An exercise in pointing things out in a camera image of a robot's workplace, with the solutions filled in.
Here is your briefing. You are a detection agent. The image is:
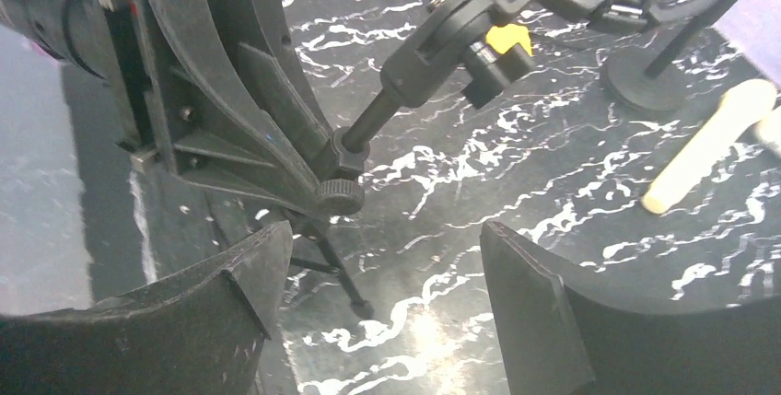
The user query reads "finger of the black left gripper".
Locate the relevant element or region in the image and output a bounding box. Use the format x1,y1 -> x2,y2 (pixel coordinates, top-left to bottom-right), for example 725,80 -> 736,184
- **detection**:
201,0 -> 332,161

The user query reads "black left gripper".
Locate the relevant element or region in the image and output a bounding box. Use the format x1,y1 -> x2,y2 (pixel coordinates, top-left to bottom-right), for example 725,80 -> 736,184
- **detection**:
1,0 -> 330,215

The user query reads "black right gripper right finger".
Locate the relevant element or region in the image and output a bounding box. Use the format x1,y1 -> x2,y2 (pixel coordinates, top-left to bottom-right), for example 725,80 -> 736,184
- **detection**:
480,221 -> 780,394

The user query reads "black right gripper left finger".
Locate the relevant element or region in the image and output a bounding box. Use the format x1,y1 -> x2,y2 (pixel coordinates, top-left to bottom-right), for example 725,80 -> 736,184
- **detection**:
1,221 -> 293,394

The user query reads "small black tripod stand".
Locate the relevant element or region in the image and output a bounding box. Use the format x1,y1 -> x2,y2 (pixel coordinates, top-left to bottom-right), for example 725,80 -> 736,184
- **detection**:
286,0 -> 781,320

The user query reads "black microphone stand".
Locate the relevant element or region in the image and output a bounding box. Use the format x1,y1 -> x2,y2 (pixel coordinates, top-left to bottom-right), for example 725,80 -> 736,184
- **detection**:
600,6 -> 728,117

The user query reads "cream yellow microphone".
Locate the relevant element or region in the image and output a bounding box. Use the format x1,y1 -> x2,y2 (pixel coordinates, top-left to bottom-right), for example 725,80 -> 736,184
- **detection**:
641,79 -> 778,215

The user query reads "orange tape measure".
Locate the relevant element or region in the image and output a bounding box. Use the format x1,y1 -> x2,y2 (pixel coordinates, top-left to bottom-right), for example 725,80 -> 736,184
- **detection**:
485,24 -> 533,56

